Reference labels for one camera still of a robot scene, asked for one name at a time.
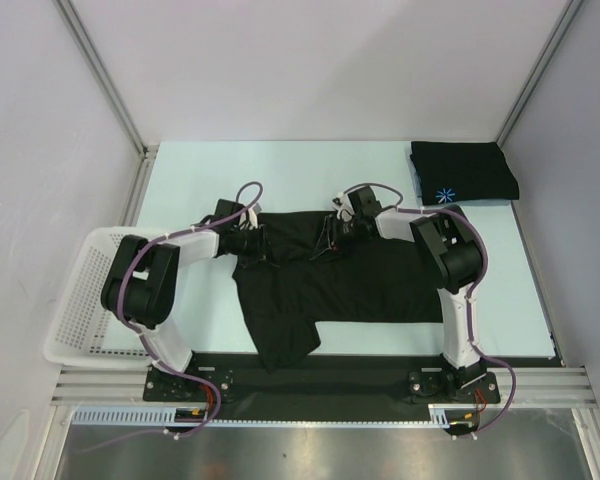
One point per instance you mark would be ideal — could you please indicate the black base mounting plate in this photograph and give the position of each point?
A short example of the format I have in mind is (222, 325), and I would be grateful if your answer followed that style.
(202, 361)

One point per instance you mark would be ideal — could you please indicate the left vertical aluminium post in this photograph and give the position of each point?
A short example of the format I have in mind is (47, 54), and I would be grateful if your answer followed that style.
(89, 51)

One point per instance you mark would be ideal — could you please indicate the right vertical aluminium post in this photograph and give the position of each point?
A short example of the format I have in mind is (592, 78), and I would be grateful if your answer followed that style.
(549, 50)

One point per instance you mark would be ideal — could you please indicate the vertical aluminium post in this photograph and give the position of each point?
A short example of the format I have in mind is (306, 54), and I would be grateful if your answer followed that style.
(89, 51)
(549, 50)

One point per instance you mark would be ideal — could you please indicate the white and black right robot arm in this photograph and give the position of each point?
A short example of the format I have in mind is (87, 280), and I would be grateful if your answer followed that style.
(451, 252)

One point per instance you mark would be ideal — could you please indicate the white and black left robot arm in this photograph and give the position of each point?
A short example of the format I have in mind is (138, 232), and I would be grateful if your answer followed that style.
(140, 287)

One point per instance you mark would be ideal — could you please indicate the white slotted cable duct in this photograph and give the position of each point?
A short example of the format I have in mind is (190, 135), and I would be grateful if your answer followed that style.
(189, 416)

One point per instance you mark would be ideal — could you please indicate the white plastic basket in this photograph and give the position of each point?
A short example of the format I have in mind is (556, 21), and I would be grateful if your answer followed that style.
(83, 334)

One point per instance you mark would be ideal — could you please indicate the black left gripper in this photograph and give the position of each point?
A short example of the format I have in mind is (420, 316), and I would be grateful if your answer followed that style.
(259, 236)

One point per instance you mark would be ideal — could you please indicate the aluminium frame rail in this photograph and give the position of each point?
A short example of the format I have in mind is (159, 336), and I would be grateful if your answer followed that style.
(526, 387)

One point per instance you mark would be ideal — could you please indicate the folded black t shirt with logo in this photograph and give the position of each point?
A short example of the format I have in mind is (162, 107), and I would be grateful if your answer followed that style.
(461, 172)

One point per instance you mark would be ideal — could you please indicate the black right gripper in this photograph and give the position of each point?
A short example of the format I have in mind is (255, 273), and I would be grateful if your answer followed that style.
(340, 229)

